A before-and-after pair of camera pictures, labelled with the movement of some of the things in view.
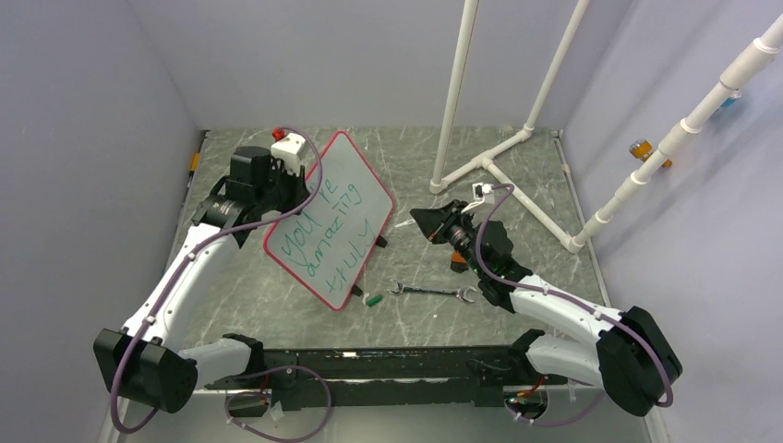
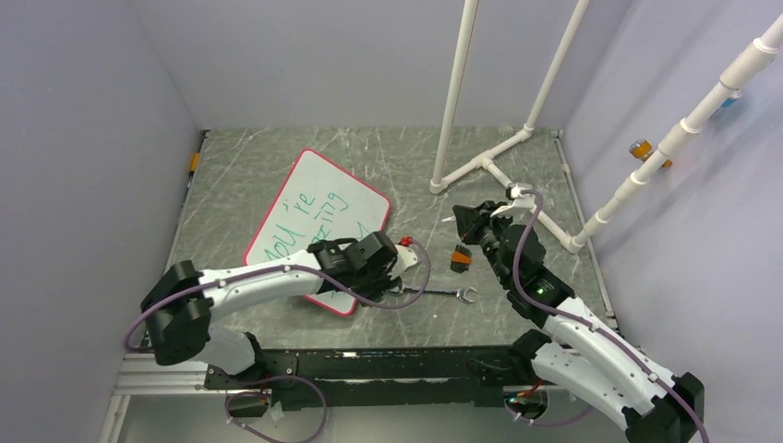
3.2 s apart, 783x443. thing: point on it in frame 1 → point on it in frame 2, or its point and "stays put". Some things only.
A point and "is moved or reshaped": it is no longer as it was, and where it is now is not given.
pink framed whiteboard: [331, 247] is moved or reshaped
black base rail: [389, 377] stays put
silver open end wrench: [460, 293] stays put
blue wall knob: [729, 101] stays put
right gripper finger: [431, 221] → [465, 216]
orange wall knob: [643, 149] stays put
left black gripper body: [284, 192] → [375, 283]
